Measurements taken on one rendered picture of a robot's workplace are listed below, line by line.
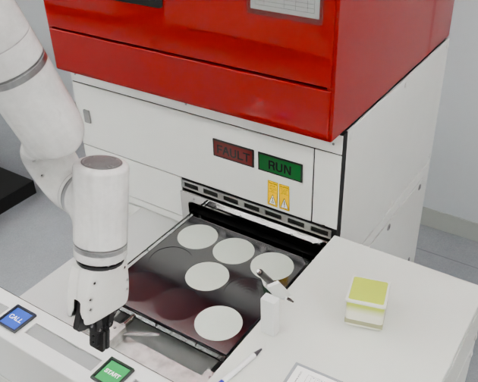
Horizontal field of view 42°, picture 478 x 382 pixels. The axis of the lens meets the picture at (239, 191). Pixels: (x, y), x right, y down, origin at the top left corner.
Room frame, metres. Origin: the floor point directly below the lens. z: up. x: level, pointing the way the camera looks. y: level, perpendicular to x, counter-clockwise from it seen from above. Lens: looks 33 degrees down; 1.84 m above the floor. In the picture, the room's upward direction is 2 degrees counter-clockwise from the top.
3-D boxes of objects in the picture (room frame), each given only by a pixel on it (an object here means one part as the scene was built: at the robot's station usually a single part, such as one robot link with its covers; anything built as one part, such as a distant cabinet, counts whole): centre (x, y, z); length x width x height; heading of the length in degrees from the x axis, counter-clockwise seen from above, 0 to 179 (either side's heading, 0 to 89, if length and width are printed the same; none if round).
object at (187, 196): (1.27, -0.03, 0.89); 0.44 x 0.02 x 0.10; 55
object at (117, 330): (0.91, 0.28, 0.89); 0.08 x 0.03 x 0.03; 145
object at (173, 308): (1.09, 0.08, 0.90); 0.34 x 0.34 x 0.01; 55
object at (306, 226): (1.28, -0.03, 0.96); 0.44 x 0.01 x 0.02; 55
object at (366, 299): (0.88, -0.24, 1.00); 0.07 x 0.07 x 0.07; 70
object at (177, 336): (0.94, 0.18, 0.90); 0.38 x 0.01 x 0.01; 55
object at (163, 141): (1.39, 0.11, 1.02); 0.82 x 0.03 x 0.40; 55
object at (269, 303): (0.86, -0.06, 1.03); 0.06 x 0.04 x 0.13; 145
